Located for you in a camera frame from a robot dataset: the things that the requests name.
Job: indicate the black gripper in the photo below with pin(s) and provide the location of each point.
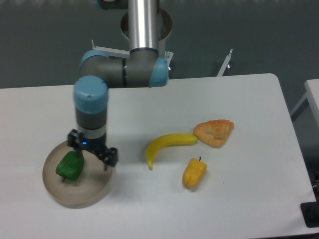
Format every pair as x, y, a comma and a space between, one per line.
96, 146

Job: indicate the green toy pepper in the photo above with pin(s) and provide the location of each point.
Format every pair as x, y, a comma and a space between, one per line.
70, 167

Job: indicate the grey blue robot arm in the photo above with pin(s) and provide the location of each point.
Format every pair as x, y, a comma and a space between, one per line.
98, 73

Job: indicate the beige round plate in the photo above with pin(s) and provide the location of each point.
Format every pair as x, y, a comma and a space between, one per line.
93, 184

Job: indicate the yellow toy pepper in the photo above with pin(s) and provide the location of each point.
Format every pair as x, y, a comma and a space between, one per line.
194, 172

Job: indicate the yellow toy banana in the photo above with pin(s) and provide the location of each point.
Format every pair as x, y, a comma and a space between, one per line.
167, 140

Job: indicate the toy pastry bread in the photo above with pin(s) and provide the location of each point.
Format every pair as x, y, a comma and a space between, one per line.
214, 133

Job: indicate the black device at table edge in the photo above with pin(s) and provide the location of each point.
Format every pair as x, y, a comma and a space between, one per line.
310, 212

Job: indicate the white side table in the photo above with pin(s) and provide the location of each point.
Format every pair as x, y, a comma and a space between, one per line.
310, 98

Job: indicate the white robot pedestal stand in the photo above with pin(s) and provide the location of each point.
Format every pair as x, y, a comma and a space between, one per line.
164, 28

